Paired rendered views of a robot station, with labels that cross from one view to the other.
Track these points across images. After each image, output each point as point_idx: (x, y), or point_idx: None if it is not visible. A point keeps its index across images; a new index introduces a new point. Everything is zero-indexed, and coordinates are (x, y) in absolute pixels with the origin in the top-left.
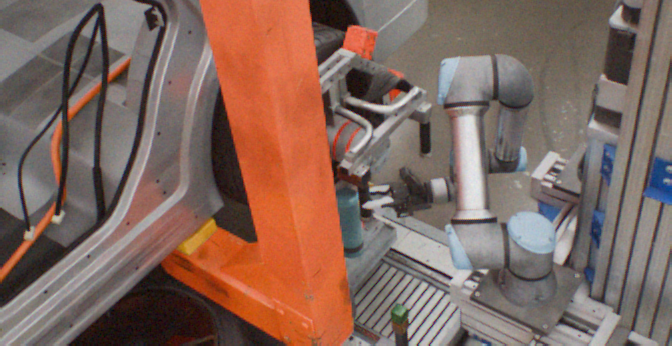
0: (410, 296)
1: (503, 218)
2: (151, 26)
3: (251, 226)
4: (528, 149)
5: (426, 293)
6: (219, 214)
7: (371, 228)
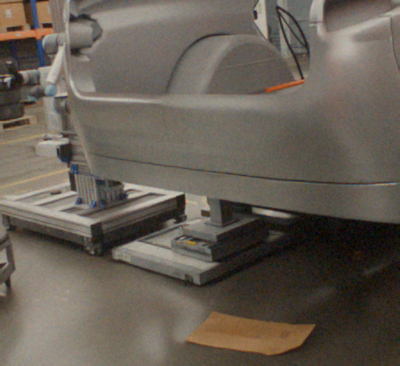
0: None
1: (94, 278)
2: (256, 18)
3: (273, 275)
4: (39, 308)
5: (165, 243)
6: (299, 279)
7: (186, 227)
